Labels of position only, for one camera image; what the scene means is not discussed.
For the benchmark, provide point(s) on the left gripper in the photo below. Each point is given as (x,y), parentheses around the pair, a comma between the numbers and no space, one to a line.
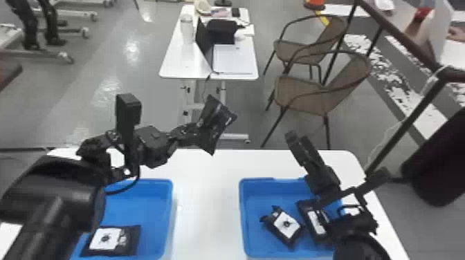
(156,145)

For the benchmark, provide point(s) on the black part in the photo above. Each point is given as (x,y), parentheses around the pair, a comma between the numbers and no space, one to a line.
(315,221)
(217,118)
(285,225)
(110,240)

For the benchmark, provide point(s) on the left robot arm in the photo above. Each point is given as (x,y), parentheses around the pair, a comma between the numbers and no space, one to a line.
(47,203)

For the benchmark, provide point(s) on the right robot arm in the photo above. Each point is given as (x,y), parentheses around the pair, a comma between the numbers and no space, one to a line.
(358,243)

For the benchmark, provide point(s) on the white side table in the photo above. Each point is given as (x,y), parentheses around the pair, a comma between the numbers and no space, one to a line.
(185,61)

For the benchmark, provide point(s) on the blue tray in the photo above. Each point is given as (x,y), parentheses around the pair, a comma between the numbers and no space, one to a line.
(145,207)
(259,203)

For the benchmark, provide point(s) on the black laptop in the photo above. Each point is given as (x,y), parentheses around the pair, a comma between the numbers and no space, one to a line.
(232,58)

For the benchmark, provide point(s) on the white cup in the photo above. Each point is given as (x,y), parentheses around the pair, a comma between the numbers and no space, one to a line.
(187,29)

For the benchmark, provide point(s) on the black bag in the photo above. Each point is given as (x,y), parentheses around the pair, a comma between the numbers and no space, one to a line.
(221,31)

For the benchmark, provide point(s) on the brown chair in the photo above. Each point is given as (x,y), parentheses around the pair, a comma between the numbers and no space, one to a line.
(308,94)
(308,51)

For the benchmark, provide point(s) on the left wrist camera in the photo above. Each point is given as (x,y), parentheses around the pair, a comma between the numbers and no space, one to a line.
(128,109)

